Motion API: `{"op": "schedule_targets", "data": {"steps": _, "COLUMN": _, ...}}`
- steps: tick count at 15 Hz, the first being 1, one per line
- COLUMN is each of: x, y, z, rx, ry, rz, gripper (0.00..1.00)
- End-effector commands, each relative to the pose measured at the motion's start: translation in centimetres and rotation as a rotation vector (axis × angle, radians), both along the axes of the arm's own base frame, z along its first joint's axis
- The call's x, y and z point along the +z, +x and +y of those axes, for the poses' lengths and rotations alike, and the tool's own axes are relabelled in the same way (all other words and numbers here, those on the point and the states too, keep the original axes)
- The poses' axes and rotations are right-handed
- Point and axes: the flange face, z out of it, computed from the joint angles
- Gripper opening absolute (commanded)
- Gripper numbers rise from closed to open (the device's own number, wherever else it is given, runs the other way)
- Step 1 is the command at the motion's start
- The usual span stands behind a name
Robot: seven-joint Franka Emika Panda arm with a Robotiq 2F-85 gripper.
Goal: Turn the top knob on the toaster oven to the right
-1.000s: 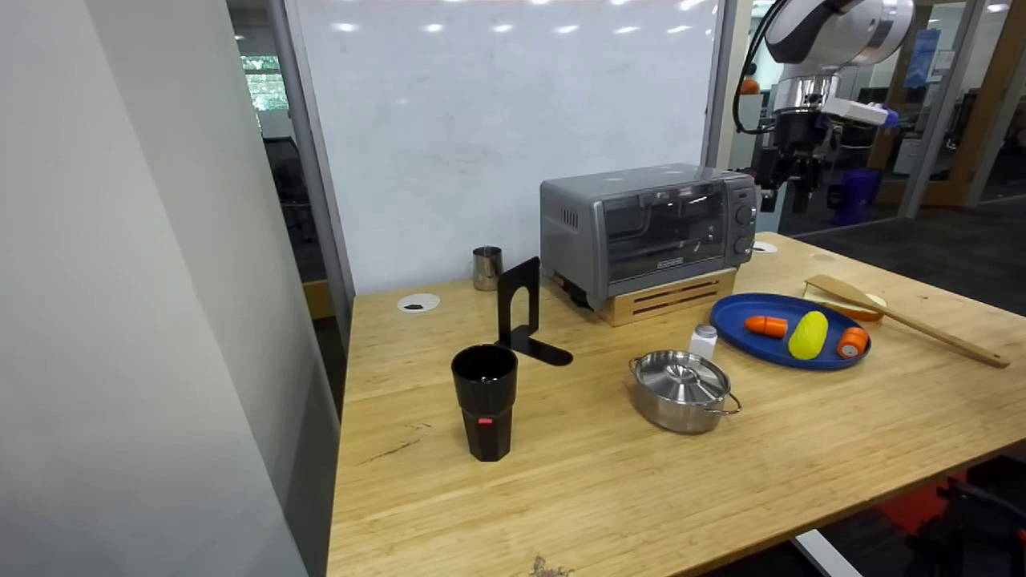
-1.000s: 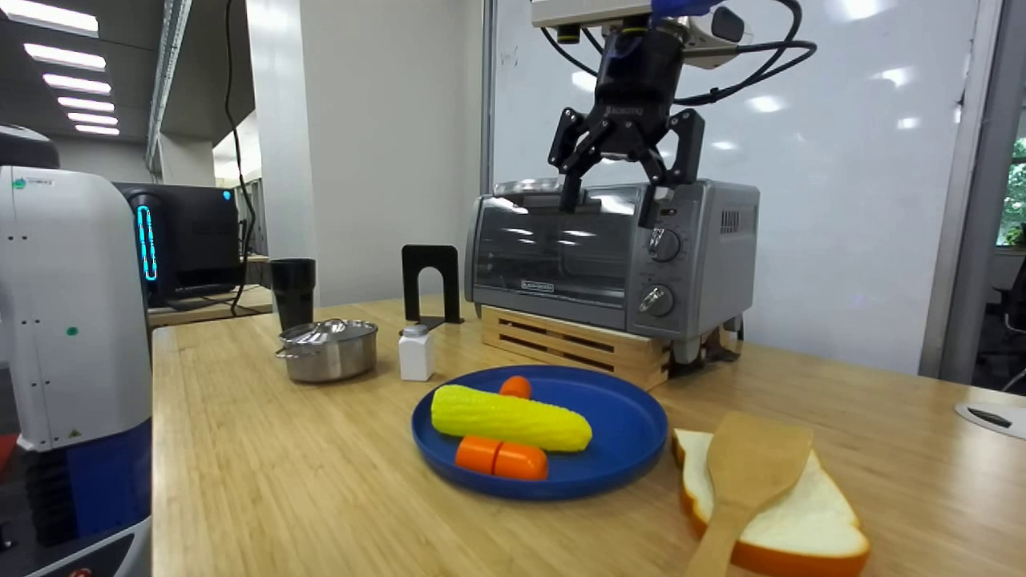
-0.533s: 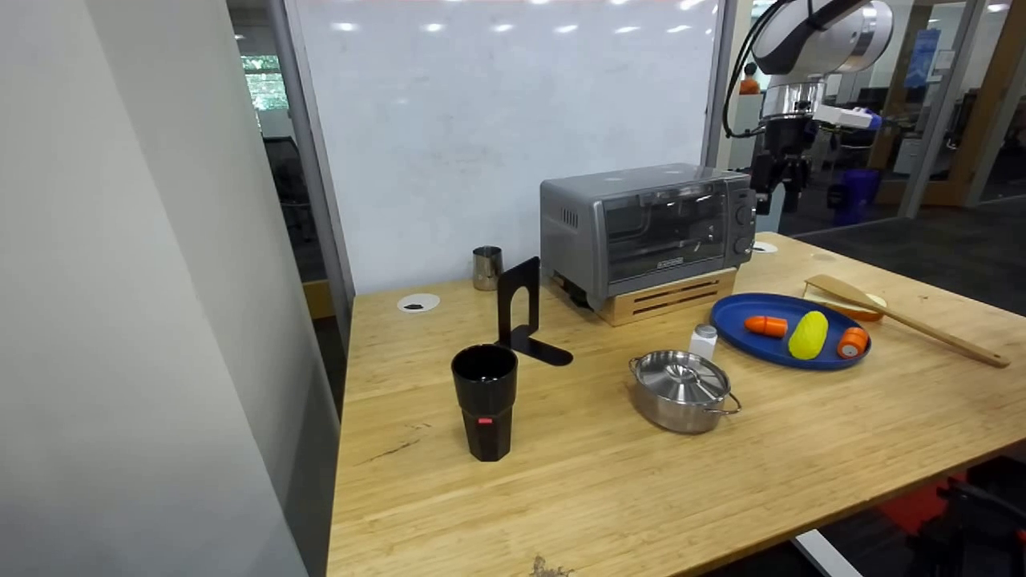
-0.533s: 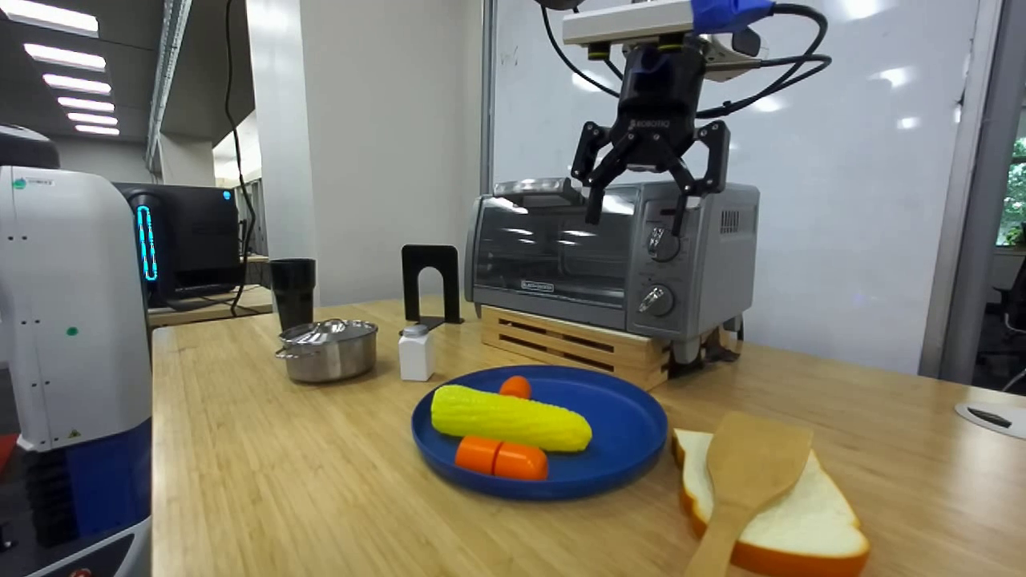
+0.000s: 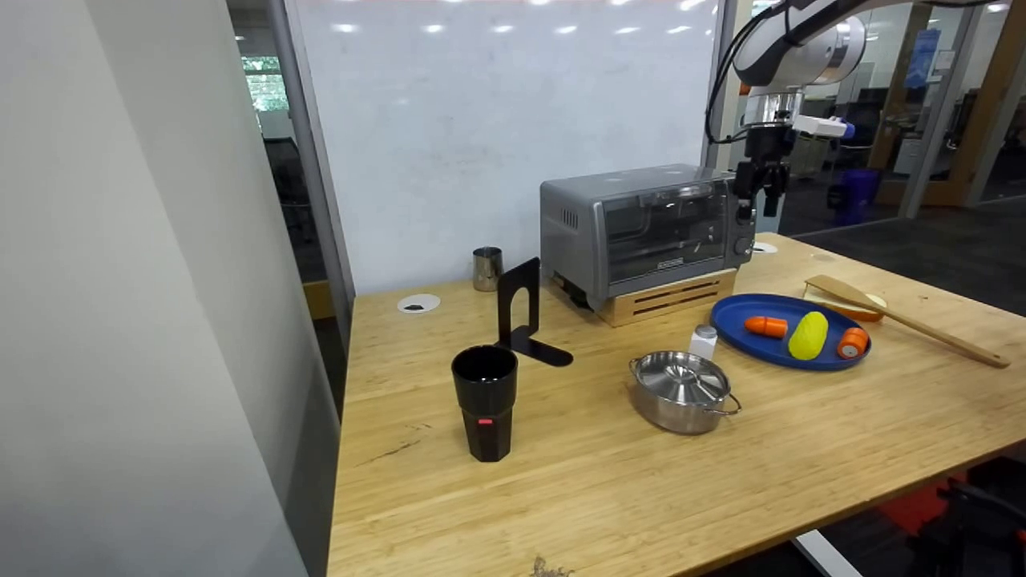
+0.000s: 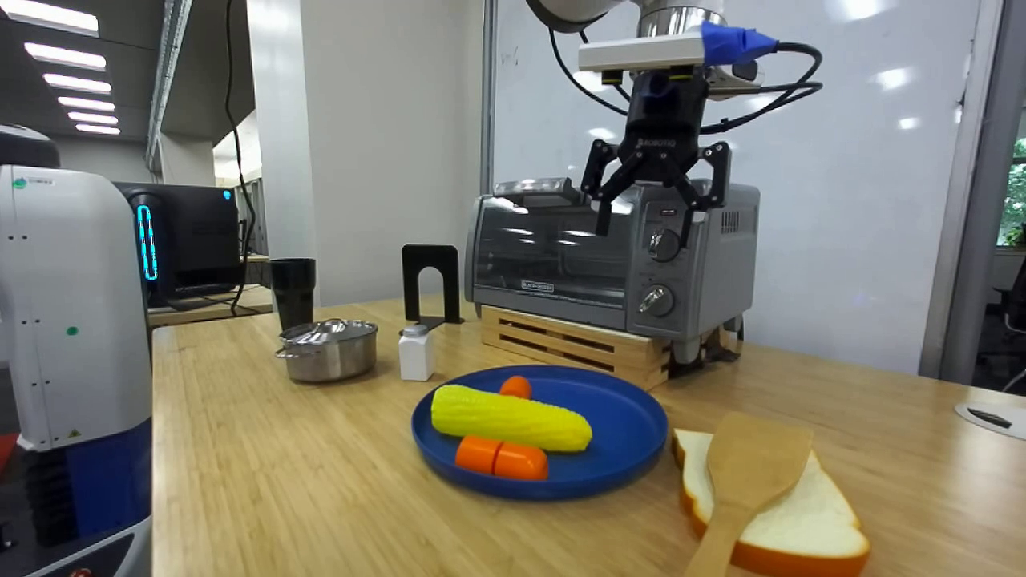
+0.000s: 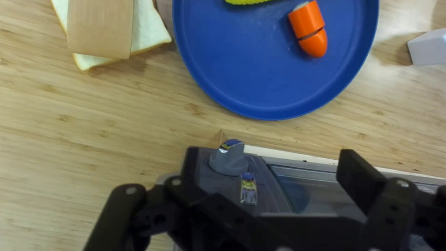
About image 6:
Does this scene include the white round cable grommet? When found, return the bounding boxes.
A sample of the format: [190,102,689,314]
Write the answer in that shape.
[951,396,1026,446]

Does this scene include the wooden slatted crate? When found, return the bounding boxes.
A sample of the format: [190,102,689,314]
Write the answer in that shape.
[473,304,747,391]

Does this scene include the grey toaster oven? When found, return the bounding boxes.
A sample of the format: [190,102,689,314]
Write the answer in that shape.
[467,176,764,345]

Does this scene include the short orange toy carrot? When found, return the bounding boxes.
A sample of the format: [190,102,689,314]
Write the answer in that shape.
[453,431,552,483]

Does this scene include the whiteboard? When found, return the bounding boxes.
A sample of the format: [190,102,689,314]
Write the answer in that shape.
[488,0,988,378]

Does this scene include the yellow toy corn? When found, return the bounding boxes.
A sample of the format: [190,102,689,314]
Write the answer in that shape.
[425,382,596,457]

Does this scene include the temperature knob of toaster oven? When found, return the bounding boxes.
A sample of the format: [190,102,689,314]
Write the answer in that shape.
[635,278,680,321]

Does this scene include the black plastic cup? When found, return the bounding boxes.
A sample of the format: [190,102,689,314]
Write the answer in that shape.
[267,252,321,335]

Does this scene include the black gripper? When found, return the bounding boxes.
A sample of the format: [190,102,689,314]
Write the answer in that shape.
[579,68,738,257]

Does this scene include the steel pot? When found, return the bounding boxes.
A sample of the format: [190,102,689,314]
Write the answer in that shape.
[274,321,381,388]

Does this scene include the blue plate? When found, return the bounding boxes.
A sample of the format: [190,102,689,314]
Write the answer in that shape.
[406,363,672,503]

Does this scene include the steel pot lid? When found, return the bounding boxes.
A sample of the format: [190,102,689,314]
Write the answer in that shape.
[274,314,381,356]

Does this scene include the long orange toy carrot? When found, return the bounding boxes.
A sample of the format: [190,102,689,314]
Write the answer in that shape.
[498,372,534,404]

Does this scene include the black metal bookend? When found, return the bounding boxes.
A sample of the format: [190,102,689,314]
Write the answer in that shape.
[398,239,463,326]

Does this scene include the black computer with cyan light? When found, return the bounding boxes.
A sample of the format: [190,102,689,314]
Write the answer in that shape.
[111,179,246,311]

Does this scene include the wooden spatula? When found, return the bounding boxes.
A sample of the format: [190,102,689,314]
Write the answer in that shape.
[680,406,818,577]

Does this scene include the toy bread slice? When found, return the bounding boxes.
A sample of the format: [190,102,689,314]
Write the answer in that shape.
[666,427,875,577]

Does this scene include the timer knob of toaster oven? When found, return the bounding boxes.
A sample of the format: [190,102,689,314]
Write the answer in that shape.
[644,220,689,266]

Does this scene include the white salt shaker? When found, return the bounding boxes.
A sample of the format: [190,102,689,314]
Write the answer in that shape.
[393,321,438,383]

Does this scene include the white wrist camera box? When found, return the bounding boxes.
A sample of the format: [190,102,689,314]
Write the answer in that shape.
[572,28,712,78]

